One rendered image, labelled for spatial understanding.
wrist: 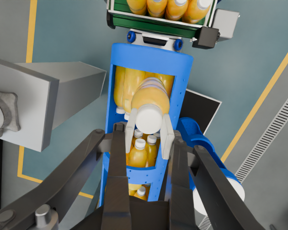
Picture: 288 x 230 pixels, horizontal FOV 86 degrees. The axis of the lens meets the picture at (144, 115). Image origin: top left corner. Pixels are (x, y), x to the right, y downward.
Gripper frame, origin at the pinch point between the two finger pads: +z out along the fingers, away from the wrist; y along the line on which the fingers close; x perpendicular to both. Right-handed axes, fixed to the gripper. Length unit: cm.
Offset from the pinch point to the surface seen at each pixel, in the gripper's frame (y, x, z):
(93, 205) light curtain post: -34, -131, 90
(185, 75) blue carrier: 10.2, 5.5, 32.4
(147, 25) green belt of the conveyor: -5, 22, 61
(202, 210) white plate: 41, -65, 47
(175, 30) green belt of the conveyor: 7, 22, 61
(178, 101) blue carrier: 9.8, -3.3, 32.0
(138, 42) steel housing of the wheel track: -8, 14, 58
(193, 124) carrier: 54, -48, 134
